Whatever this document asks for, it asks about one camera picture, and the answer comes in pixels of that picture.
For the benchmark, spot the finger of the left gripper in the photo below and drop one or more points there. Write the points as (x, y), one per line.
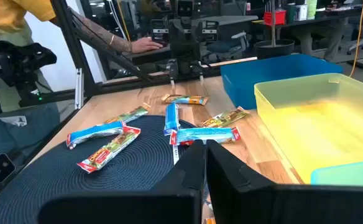
(199, 70)
(172, 71)

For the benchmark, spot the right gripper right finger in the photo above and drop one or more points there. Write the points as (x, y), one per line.
(278, 205)

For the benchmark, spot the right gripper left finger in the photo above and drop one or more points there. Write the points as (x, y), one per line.
(156, 208)

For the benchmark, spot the brown snack bar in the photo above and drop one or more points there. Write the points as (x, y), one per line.
(184, 99)

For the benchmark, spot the blue granola bar red ends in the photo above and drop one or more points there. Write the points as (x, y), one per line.
(94, 133)
(204, 135)
(171, 118)

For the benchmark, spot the green granola bar orange end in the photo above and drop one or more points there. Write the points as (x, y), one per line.
(127, 115)

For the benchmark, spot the red green Chewy bar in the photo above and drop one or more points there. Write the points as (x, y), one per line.
(108, 150)

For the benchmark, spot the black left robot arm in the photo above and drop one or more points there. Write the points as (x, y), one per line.
(184, 57)

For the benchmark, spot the person's forearm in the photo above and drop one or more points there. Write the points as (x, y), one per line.
(100, 35)

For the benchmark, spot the green brown granola bar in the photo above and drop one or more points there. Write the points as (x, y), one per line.
(225, 118)

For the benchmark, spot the office chair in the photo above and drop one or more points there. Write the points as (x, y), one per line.
(228, 46)

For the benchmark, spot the person's hand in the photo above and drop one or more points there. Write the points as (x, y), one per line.
(145, 45)

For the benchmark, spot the blue plastic bin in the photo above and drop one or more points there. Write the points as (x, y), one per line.
(246, 81)

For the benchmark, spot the white label strip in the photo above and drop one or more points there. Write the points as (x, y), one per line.
(175, 154)

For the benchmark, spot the green translucent plastic bin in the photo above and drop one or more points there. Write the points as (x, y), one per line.
(349, 174)

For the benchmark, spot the black plant pot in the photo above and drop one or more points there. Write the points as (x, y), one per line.
(274, 50)

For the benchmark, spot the yellow translucent plastic bin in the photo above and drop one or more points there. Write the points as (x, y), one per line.
(309, 130)

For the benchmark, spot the red box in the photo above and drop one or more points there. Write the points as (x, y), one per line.
(281, 18)

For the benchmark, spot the round dark woven placemat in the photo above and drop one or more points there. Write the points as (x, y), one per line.
(60, 174)

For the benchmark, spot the white box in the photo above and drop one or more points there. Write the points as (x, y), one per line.
(301, 12)

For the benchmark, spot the green container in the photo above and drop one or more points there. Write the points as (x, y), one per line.
(311, 9)

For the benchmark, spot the dark background desk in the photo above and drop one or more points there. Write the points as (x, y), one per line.
(330, 16)

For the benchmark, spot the black bulky equipment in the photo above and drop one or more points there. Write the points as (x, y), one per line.
(16, 62)

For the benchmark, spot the person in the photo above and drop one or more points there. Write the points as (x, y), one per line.
(13, 12)

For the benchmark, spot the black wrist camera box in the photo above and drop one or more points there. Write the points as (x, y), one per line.
(185, 8)

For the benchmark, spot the silver metal bracket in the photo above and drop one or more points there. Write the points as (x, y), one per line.
(79, 88)

